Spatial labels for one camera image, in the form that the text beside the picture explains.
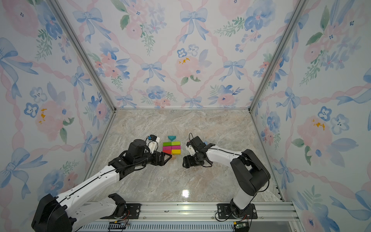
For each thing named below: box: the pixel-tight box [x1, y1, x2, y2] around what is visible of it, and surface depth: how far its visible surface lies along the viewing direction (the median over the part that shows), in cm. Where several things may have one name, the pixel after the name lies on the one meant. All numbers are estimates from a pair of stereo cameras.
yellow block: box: [171, 149, 182, 155], surface depth 97 cm
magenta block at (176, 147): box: [171, 145, 182, 150], surface depth 99 cm
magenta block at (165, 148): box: [162, 145, 172, 151], surface depth 99 cm
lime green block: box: [171, 141, 182, 146], surface depth 102 cm
